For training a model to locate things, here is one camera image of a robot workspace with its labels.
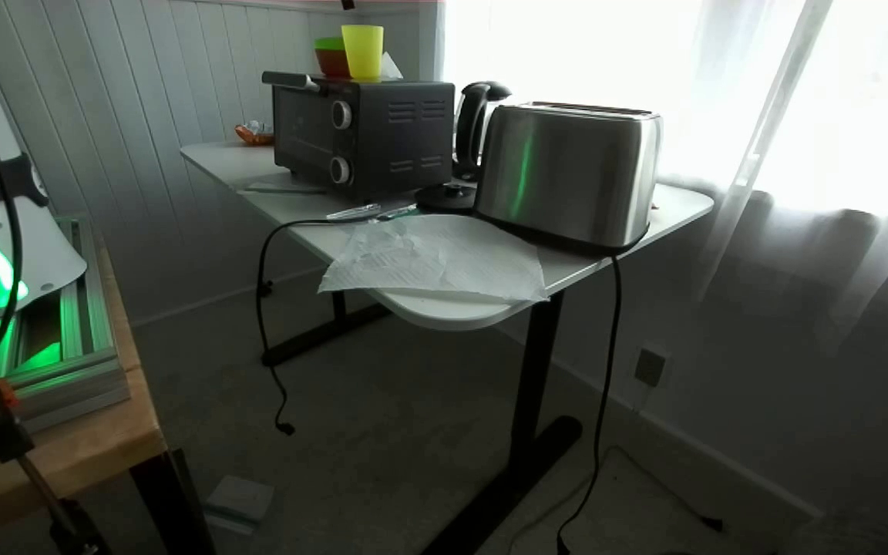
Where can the yellow plastic cup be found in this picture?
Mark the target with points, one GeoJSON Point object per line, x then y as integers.
{"type": "Point", "coordinates": [362, 58]}

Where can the green plastic bowl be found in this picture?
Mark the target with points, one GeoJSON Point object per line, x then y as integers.
{"type": "Point", "coordinates": [328, 44]}

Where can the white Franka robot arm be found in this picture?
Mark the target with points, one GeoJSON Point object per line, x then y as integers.
{"type": "Point", "coordinates": [2, 256]}

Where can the white paper sheet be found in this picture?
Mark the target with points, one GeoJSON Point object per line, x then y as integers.
{"type": "Point", "coordinates": [433, 256]}

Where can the white plate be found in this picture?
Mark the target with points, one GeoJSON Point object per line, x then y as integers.
{"type": "Point", "coordinates": [453, 313]}

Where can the black toaster oven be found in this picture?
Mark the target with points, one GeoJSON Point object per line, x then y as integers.
{"type": "Point", "coordinates": [392, 133]}

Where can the black electric kettle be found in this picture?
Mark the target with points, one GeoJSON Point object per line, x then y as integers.
{"type": "Point", "coordinates": [475, 125]}

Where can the silver toaster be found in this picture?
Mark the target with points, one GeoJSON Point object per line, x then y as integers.
{"type": "Point", "coordinates": [567, 174]}

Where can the small orange object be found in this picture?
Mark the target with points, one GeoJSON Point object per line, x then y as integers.
{"type": "Point", "coordinates": [252, 133]}

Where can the grey flat floor plate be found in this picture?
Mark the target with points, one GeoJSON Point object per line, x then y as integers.
{"type": "Point", "coordinates": [241, 499]}

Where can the white sheer curtain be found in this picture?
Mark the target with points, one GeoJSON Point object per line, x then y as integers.
{"type": "Point", "coordinates": [772, 125]}

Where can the wooden table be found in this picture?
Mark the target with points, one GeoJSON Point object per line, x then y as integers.
{"type": "Point", "coordinates": [75, 451]}

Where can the black table leg frame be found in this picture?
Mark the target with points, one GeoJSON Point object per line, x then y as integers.
{"type": "Point", "coordinates": [536, 380]}

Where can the wall power outlet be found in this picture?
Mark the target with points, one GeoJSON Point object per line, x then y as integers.
{"type": "Point", "coordinates": [652, 369]}

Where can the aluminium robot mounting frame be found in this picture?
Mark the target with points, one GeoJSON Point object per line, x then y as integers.
{"type": "Point", "coordinates": [75, 341]}

